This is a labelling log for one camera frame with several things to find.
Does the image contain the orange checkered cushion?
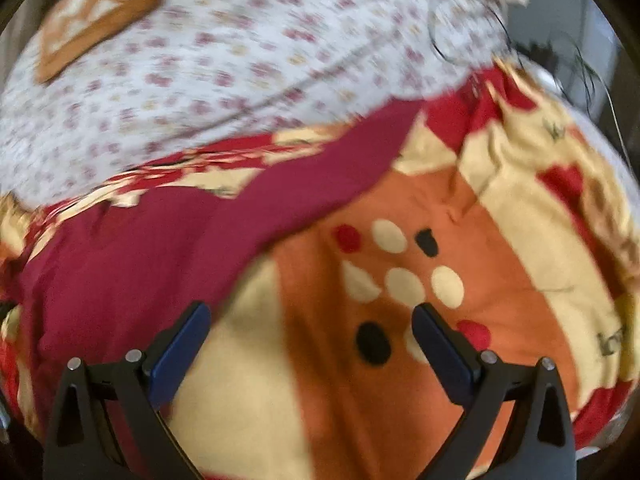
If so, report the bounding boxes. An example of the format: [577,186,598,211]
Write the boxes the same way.
[36,0,162,84]

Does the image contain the maroon sweater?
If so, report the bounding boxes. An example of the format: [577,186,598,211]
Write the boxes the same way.
[15,101,422,368]

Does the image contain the black cable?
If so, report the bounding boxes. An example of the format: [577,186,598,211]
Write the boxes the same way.
[427,0,634,162]

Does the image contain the red orange cream blanket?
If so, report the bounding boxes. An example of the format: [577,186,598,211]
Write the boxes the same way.
[1,61,639,479]

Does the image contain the white floral quilt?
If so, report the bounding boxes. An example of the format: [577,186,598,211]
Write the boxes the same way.
[1,0,506,207]

